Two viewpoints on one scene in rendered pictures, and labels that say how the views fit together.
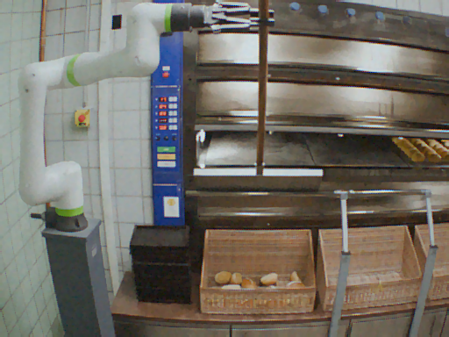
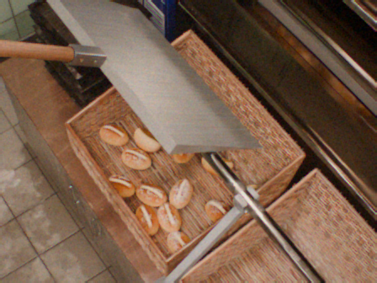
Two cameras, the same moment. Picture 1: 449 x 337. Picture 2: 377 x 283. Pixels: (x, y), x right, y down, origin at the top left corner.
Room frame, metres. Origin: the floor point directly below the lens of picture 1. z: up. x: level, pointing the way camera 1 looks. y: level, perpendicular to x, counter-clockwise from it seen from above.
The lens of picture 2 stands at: (1.99, -0.92, 2.36)
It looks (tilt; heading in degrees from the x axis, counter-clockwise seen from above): 59 degrees down; 51
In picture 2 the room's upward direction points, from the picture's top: 1 degrees clockwise
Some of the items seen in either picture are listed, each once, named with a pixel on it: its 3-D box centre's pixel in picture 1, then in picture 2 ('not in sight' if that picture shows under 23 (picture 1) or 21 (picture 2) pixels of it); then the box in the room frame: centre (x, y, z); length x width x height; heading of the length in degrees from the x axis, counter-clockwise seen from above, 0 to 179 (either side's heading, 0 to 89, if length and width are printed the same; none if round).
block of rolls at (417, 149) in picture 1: (431, 147); not in sight; (3.24, -1.36, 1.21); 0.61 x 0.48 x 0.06; 178
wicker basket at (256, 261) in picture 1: (258, 271); (178, 150); (2.57, -0.17, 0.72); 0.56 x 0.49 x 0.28; 88
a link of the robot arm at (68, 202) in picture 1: (64, 187); not in sight; (1.91, 0.60, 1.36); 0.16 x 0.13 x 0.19; 138
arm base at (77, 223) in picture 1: (58, 217); not in sight; (1.93, 0.64, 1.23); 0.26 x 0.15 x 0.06; 84
